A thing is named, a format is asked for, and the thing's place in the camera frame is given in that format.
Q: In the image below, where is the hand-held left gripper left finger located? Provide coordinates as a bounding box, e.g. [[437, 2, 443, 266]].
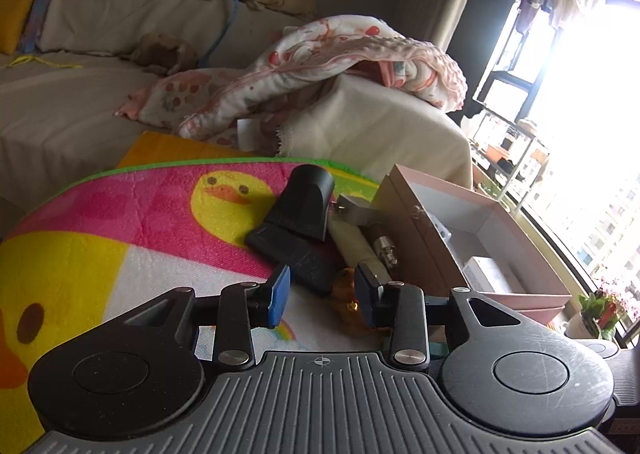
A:
[[122, 264, 292, 369]]

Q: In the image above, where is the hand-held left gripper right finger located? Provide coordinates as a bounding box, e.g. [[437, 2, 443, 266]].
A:
[[353, 263, 526, 369]]

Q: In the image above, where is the orange-brown toy figure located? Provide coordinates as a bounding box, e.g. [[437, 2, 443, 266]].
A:
[[327, 268, 396, 336]]

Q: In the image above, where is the black device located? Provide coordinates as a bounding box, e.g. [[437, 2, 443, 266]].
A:
[[243, 225, 347, 296]]

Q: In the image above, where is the cream cylindrical tube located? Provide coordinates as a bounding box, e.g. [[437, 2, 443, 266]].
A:
[[327, 223, 396, 286]]

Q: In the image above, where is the chrome metal cylinder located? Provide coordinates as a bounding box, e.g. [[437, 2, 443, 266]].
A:
[[366, 228, 402, 271]]

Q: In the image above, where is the pink cardboard box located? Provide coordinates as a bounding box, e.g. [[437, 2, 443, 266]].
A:
[[370, 163, 574, 326]]

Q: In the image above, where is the silver metal bracket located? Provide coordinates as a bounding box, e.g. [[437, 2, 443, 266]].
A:
[[333, 193, 385, 231]]

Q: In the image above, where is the black plastic holder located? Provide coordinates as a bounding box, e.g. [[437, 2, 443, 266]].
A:
[[263, 164, 336, 241]]

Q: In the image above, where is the potted plant in white pot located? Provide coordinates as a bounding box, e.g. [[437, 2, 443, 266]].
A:
[[564, 291, 627, 341]]

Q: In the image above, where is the small white box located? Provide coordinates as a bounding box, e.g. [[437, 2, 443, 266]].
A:
[[461, 255, 517, 295]]

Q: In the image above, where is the colourful cartoon play mat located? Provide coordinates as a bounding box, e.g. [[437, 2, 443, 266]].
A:
[[0, 131, 451, 454]]

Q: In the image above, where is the metal shelf rack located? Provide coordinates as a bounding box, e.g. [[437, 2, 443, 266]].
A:
[[469, 103, 552, 215]]

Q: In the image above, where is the pink printed blanket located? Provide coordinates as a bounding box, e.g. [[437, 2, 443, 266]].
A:
[[116, 14, 469, 142]]

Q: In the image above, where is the brown plush toy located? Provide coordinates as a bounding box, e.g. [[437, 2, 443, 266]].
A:
[[122, 32, 199, 76]]

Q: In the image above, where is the beige covered sofa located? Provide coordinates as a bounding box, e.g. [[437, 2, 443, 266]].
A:
[[0, 0, 474, 235]]

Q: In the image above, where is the yellow cushion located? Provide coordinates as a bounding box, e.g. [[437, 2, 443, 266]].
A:
[[0, 0, 37, 56]]

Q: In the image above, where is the yellow string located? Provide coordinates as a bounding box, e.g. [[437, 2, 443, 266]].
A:
[[7, 54, 84, 70]]

